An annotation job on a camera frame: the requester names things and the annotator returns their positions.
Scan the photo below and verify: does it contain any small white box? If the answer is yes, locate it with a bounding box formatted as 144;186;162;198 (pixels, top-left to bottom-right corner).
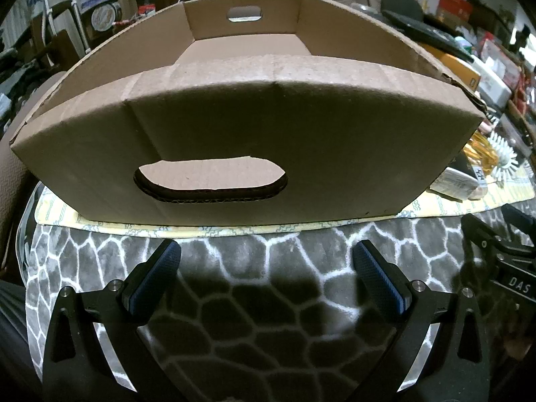
429;166;488;202

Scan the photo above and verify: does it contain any yellow checked table cloth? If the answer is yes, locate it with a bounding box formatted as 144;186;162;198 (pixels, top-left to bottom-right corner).
36;163;536;239

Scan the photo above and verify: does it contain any brown cardboard box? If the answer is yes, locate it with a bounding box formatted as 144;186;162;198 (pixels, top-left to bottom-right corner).
9;0;486;227

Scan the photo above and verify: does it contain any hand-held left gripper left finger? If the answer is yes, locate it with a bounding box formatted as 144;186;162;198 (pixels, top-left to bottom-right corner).
42;239;183;402

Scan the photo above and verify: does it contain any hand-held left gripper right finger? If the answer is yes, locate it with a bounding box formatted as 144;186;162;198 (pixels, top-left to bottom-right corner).
353;240;492;402

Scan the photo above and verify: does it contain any yellow cardboard box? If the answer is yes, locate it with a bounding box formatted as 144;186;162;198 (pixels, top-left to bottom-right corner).
421;44;482;93

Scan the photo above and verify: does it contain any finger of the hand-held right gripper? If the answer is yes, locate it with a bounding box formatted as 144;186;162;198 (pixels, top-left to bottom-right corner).
461;213;509;260

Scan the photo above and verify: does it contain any black flat case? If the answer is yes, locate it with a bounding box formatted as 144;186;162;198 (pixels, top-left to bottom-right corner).
381;0;475;63

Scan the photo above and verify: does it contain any red box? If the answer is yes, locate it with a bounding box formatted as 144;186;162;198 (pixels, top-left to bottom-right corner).
438;0;474;26

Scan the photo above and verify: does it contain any white round brush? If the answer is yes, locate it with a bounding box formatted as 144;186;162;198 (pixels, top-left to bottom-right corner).
486;132;524;183

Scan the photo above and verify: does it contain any orange hair clip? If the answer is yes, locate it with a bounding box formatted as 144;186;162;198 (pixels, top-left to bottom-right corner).
463;132;499;172

